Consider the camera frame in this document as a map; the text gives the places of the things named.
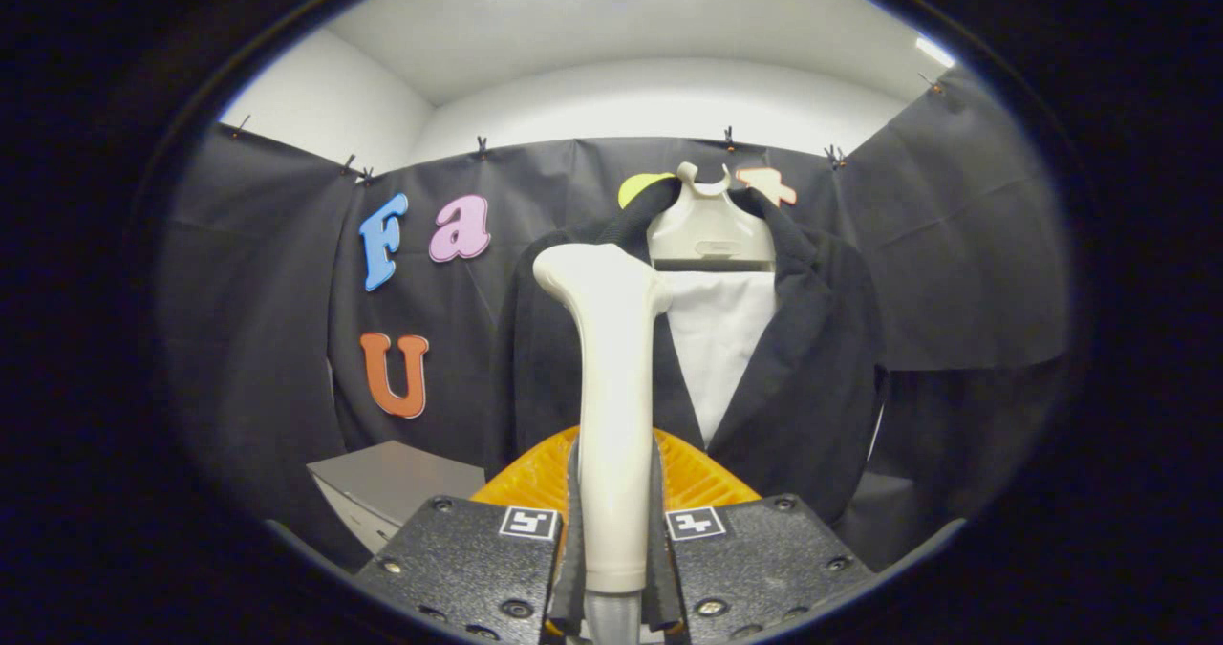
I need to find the white steamer hanger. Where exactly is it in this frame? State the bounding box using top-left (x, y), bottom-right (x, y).
top-left (647, 161), bottom-right (777, 273)

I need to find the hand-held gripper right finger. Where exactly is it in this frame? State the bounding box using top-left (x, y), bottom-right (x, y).
top-left (652, 427), bottom-right (875, 644)

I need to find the row of small black clips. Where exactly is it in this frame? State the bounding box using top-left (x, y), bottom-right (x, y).
top-left (229, 72), bottom-right (947, 187)

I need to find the white garment steamer head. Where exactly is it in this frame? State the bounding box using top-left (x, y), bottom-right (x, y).
top-left (532, 242), bottom-right (675, 645)

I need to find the black backdrop cloth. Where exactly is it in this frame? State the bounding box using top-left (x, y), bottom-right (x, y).
top-left (158, 67), bottom-right (1071, 574)

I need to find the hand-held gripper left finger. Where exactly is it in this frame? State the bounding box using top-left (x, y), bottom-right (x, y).
top-left (354, 425), bottom-right (586, 645)

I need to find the black suit jacket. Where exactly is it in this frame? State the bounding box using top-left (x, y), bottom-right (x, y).
top-left (483, 179), bottom-right (890, 527)

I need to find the grey cabinet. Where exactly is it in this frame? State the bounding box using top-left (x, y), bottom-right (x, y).
top-left (306, 440), bottom-right (488, 555)

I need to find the white ironing board pad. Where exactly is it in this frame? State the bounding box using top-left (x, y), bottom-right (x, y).
top-left (659, 270), bottom-right (777, 447)

